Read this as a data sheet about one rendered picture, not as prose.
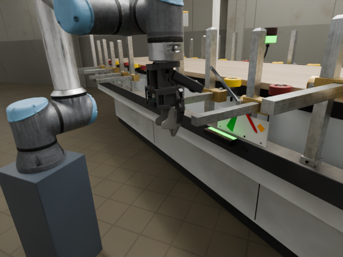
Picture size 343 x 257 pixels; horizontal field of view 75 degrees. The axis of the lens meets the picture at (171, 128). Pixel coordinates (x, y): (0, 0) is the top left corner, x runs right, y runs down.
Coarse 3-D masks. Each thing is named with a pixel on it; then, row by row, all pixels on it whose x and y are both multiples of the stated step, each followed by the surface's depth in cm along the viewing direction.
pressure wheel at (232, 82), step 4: (224, 80) 106; (228, 80) 103; (232, 80) 102; (236, 80) 102; (240, 80) 103; (228, 84) 104; (232, 84) 103; (236, 84) 103; (240, 84) 104; (232, 88) 106; (232, 100) 109
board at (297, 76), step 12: (144, 60) 255; (192, 60) 232; (204, 60) 227; (216, 60) 222; (192, 72) 138; (204, 72) 134; (228, 72) 131; (240, 72) 129; (264, 72) 126; (276, 72) 125; (288, 72) 123; (300, 72) 122; (312, 72) 120; (264, 84) 96; (288, 84) 91; (300, 84) 90
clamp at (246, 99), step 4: (244, 96) 86; (244, 100) 86; (248, 100) 84; (252, 100) 82; (256, 100) 81; (260, 100) 79; (260, 104) 80; (260, 108) 80; (256, 112) 82; (260, 112) 80
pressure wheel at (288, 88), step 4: (272, 84) 88; (276, 84) 88; (280, 84) 85; (284, 84) 87; (272, 88) 84; (276, 88) 83; (280, 88) 82; (284, 88) 82; (288, 88) 82; (268, 92) 87; (272, 92) 85; (276, 92) 83; (280, 92) 83; (284, 92) 82; (288, 92) 83
